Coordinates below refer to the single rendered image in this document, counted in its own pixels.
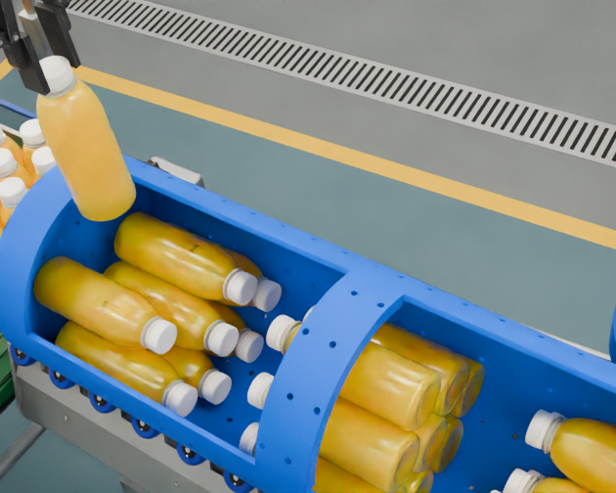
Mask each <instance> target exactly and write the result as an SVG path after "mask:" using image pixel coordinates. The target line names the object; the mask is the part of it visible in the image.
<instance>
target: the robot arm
mask: <svg viewBox="0 0 616 493"><path fill-rule="evenodd" d="M40 1H43V3H41V2H37V3H36V4H34V6H33V7H34V10H35V12H36V14H37V17H38V19H39V21H40V23H41V25H42V28H43V30H44V33H45V35H46V37H47V40H48V42H49V44H50V47H51V49H52V51H53V54H54V56H62V57H65V58H66V59H67V60H68V61H69V64H70V66H71V67H74V68H78V67H80V66H81V62H80V60H79V57H78V55H77V52H76V49H75V47H74V44H73V42H72V39H71V37H70V34H69V32H68V31H69V30H71V23H70V20H69V18H68V15H67V13H66V8H67V7H68V6H69V3H70V1H69V0H40ZM1 48H2V49H3V51H4V53H5V55H6V58H7V60H8V63H9V65H10V66H11V67H14V68H17V69H18V71H19V73H20V76H21V78H22V82H23V84H24V87H25V88H27V89H29V90H32V91H34V92H37V93H39V94H41V95H44V96H46V95H47V94H49V93H50V92H51V90H50V87H49V85H48V82H47V80H46V77H45V75H44V72H43V70H42V67H41V65H40V63H39V60H38V58H37V55H36V53H35V50H34V48H33V45H32V43H31V40H30V38H29V35H28V34H26V33H23V32H21V31H19V28H18V23H17V19H16V15H15V10H14V6H13V2H12V0H0V49H1Z"/></svg>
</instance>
